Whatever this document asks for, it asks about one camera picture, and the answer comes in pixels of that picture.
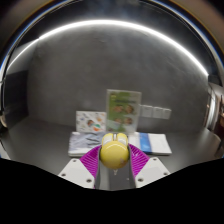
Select green standing poster card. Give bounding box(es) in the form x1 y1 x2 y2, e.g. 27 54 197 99
105 88 142 133

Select yellow computer mouse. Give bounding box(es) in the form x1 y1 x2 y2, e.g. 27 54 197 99
99 132 131 170

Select small white colourful card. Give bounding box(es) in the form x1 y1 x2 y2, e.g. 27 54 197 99
75 110 108 133

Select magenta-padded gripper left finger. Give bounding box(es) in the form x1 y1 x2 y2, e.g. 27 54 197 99
57 143 103 189

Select white book with blue stripe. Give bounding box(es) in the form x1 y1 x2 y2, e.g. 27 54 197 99
128 132 173 156

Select white wall socket plates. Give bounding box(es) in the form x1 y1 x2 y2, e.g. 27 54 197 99
139 104 173 120

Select grey-blue magazine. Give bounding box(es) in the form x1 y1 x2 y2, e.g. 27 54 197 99
67 131 105 158

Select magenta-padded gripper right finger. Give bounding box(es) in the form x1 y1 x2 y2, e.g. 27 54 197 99
126 143 172 188

